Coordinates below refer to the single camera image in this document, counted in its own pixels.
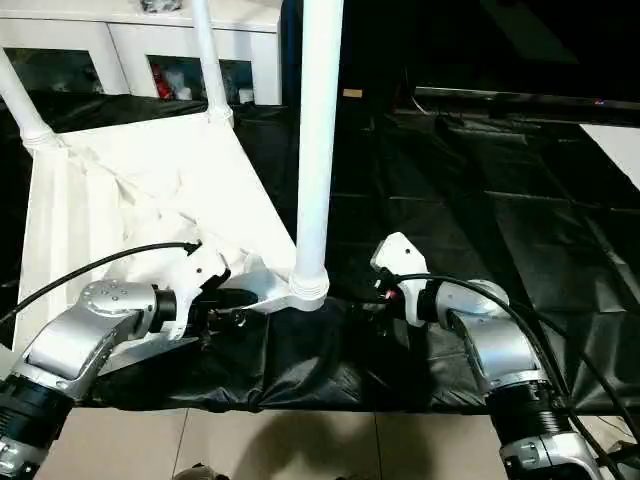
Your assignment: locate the white sideboard with glass doors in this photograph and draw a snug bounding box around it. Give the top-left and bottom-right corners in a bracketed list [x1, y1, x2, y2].
[0, 0, 284, 106]

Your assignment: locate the white plastic table leg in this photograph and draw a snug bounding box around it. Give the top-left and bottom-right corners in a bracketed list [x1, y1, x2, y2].
[0, 47, 56, 146]
[188, 0, 235, 121]
[288, 0, 347, 304]

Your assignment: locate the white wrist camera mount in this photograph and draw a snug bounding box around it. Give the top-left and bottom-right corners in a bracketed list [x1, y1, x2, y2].
[162, 239, 232, 342]
[370, 232, 431, 329]

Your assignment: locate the flat white board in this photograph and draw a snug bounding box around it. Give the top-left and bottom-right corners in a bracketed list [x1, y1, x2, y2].
[579, 123, 640, 191]

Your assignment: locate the long black bar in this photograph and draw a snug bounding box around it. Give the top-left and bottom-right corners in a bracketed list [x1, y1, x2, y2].
[415, 85, 640, 114]

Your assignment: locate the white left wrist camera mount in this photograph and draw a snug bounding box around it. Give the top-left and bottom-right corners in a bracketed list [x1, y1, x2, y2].
[162, 239, 232, 342]

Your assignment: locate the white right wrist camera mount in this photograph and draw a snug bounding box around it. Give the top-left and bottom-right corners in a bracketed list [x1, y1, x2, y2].
[370, 232, 431, 329]

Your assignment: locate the black glossy mat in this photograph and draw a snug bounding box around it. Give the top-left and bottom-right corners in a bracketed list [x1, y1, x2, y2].
[0, 89, 640, 416]

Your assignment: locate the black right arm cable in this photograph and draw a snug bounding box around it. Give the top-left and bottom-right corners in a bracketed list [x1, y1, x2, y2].
[377, 269, 640, 480]

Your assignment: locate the grey robot torso front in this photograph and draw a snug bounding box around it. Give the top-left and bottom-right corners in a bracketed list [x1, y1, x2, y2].
[174, 462, 231, 480]

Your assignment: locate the white plastic table top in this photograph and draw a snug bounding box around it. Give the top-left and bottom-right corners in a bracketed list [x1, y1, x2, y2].
[12, 104, 331, 379]

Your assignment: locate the black floor rod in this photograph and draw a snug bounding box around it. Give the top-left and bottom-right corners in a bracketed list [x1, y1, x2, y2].
[602, 437, 640, 466]

